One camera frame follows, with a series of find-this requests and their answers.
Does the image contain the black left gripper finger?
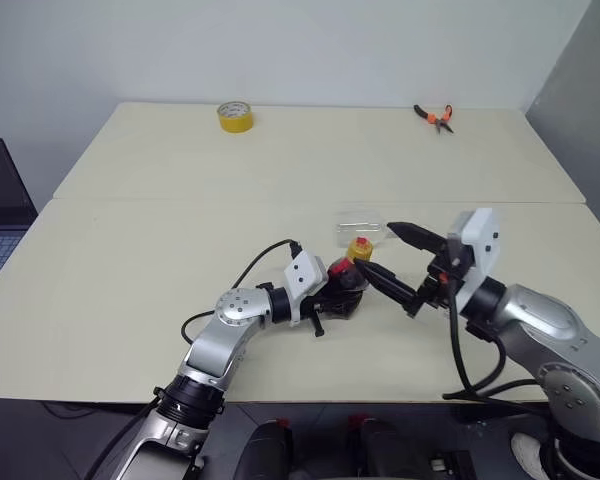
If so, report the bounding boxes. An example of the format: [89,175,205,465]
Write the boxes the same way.
[335,288,367,321]

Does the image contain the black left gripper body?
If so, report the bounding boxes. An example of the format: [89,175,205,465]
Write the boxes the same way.
[302,255,342,339]

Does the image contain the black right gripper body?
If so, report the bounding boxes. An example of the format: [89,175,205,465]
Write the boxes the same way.
[416,234,474,314]

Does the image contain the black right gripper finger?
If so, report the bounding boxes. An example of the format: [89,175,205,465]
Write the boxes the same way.
[386,220,450,257]
[354,259,427,319]

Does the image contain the clear bottle with dark drink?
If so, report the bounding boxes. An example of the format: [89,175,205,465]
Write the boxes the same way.
[328,235,376,312]

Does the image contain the orange and black pliers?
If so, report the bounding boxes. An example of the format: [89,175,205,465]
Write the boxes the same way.
[412,103,456,136]

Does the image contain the dark rounded shape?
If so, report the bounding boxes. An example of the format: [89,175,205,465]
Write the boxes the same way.
[238,418,295,480]
[347,413,412,480]

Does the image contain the small black box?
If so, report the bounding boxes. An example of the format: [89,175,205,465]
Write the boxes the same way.
[428,448,477,480]

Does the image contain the white rounded object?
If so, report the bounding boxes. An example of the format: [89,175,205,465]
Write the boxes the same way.
[509,431,557,480]

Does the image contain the yellow tape roll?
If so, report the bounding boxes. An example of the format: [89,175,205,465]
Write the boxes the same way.
[216,100,255,134]

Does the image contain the dark laptop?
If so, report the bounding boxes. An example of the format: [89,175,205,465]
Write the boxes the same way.
[0,137,39,301]

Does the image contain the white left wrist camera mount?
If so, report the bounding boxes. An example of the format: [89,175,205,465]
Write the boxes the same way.
[283,249,330,329]

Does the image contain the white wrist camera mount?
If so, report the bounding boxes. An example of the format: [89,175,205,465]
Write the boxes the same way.
[283,249,330,329]
[444,207,502,319]

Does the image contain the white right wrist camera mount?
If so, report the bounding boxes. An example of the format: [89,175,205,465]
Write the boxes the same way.
[444,207,502,319]

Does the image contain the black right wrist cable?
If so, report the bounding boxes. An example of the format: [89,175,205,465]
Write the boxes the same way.
[441,279,552,402]

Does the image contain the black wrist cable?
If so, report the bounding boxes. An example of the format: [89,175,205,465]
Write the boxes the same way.
[180,239,302,347]
[441,279,552,402]

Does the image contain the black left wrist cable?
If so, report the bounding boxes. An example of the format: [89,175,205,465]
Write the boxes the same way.
[180,239,302,347]

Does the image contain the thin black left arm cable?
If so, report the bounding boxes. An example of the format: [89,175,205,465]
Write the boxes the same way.
[82,384,164,480]

